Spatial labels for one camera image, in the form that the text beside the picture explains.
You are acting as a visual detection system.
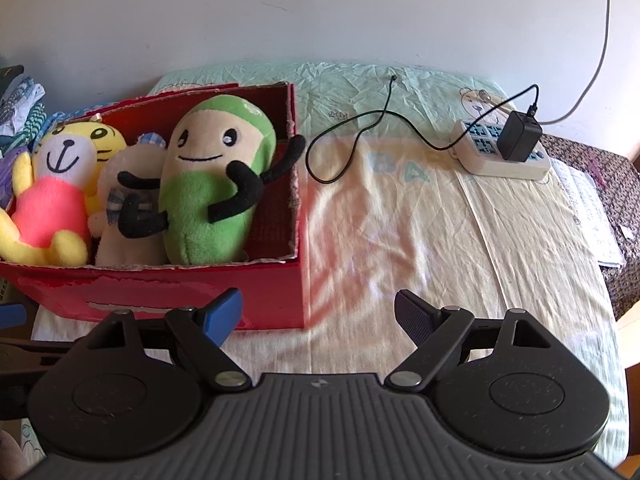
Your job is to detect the white paper sheets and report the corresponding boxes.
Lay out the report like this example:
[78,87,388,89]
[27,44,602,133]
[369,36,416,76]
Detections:
[547,157,626,267]

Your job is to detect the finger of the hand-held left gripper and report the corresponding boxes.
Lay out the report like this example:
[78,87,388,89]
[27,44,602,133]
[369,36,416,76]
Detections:
[0,303,27,332]

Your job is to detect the grey wall cable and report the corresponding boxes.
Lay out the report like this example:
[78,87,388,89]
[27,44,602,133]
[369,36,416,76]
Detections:
[542,0,616,125]

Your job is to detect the green plush toy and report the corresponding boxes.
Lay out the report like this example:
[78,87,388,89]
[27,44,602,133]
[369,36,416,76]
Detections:
[117,96,307,266]

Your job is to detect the cream plush with plaid bow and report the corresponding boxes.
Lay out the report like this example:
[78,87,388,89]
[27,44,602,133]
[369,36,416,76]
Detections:
[89,132,174,267]

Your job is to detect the red cardboard box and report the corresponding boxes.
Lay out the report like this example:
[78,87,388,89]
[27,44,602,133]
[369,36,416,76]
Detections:
[0,81,309,332]

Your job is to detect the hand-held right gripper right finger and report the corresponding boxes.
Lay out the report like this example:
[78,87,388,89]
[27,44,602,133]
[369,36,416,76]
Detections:
[383,288,554,391]

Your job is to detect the brown speckled cloth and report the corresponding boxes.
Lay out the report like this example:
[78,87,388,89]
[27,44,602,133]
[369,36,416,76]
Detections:
[542,132,640,322]

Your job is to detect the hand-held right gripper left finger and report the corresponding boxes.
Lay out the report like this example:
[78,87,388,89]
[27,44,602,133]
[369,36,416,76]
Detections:
[75,287,252,392]

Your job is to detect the black power adapter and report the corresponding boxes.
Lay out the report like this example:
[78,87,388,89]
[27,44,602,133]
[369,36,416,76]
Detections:
[501,111,545,163]

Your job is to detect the black adapter cable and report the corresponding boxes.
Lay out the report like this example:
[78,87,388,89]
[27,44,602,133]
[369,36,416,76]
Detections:
[305,75,541,185]

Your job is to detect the pile of folded clothes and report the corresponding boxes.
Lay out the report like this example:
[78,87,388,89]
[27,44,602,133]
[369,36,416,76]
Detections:
[0,64,52,152]

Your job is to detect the purple tissue pack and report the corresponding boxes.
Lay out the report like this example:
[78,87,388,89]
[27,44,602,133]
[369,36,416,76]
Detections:
[0,152,25,210]

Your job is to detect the white power strip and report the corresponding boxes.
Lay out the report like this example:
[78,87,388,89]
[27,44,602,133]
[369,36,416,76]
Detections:
[450,120,552,181]

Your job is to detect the yellow tiger plush toy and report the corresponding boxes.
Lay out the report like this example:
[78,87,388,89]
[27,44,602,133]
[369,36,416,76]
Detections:
[0,121,129,267]

